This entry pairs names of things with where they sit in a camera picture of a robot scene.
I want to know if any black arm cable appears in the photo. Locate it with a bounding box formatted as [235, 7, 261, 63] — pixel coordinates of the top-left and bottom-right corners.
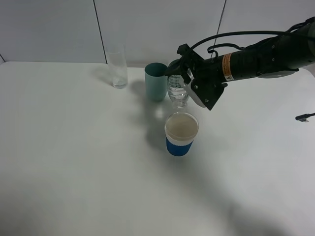
[189, 21, 315, 59]

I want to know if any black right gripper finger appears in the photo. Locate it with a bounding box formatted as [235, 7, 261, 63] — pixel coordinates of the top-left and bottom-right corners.
[164, 59, 187, 76]

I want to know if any tall clear drinking glass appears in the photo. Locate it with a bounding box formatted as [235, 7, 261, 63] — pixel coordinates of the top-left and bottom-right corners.
[105, 43, 128, 89]

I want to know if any white cup with blue sleeve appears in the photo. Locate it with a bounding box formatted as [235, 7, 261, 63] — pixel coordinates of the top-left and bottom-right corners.
[164, 113, 199, 156]

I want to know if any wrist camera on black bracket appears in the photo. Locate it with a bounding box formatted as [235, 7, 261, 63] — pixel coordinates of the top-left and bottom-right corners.
[183, 79, 226, 111]

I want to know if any black loose cable plug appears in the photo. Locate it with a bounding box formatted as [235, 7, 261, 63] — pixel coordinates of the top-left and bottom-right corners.
[295, 113, 315, 122]

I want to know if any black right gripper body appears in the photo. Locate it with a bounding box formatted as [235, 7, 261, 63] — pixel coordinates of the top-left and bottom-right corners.
[177, 44, 227, 88]

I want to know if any clear water bottle green label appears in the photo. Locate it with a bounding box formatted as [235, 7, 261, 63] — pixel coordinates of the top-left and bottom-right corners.
[167, 75, 189, 113]

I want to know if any teal plastic cup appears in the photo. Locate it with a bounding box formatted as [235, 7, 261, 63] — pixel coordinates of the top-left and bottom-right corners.
[145, 62, 167, 102]

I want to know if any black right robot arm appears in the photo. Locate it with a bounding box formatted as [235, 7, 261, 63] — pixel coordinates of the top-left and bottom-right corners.
[165, 17, 315, 94]

